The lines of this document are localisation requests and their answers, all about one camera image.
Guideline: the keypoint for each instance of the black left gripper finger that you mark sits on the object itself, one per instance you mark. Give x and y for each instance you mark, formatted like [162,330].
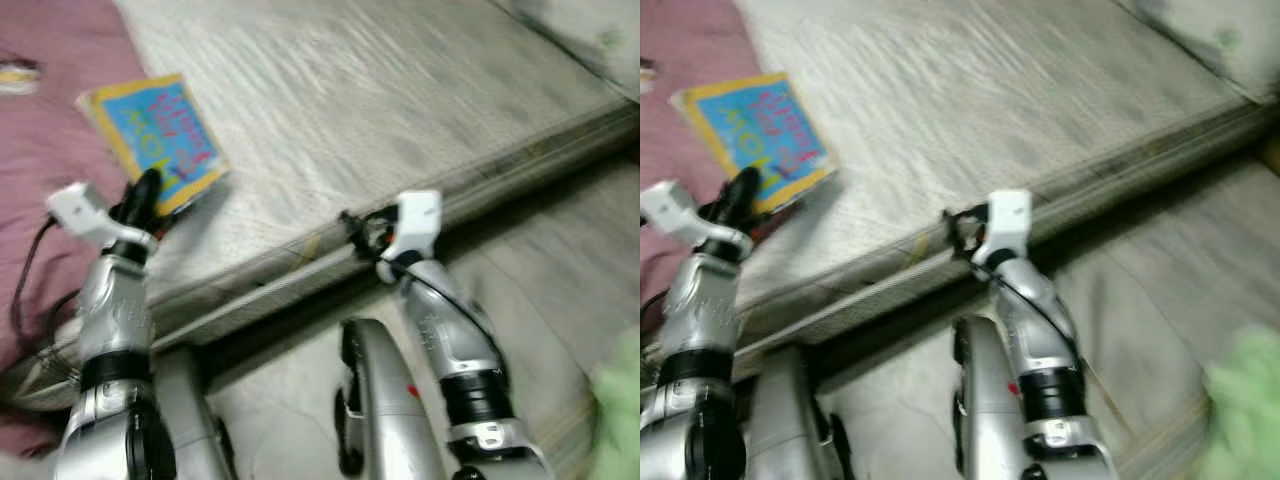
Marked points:
[148,188]
[744,186]

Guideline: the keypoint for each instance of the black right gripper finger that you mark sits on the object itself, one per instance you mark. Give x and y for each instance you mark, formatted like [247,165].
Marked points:
[951,228]
[350,228]

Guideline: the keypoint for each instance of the colourful yellow-edged book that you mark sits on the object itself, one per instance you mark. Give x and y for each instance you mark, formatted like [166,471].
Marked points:
[160,125]
[760,125]

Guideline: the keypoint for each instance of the white pillow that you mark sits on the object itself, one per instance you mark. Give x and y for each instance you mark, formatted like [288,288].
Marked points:
[1220,45]
[590,40]

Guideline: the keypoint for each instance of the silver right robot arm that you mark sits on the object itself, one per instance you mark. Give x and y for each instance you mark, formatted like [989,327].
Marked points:
[1040,340]
[450,340]

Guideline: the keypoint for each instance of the pink cartoon print blanket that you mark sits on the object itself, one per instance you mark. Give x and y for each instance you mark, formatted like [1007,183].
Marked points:
[680,60]
[50,130]

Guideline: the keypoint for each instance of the white quilted mattress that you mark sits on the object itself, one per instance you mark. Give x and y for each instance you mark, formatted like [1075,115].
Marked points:
[380,110]
[1000,110]

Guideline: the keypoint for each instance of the silver right robot leg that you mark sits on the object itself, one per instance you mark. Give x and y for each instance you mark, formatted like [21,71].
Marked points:
[385,410]
[990,410]

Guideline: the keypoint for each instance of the silver robot leg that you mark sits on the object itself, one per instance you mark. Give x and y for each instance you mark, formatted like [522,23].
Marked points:
[190,430]
[990,410]
[385,410]
[790,430]

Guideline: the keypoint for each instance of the silver left robot leg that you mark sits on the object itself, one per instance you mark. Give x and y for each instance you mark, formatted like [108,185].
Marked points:
[190,430]
[790,430]

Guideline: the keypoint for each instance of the light green cloth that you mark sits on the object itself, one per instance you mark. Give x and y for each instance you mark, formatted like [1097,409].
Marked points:
[1245,420]
[618,420]

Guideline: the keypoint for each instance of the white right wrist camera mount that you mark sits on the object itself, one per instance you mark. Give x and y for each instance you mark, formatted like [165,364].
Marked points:
[1008,220]
[418,220]

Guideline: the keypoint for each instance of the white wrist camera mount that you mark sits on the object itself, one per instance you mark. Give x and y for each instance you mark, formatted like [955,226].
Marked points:
[1008,220]
[418,220]
[78,210]
[668,205]

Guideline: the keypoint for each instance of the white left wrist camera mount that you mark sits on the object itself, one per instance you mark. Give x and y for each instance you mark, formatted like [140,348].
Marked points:
[78,210]
[668,205]

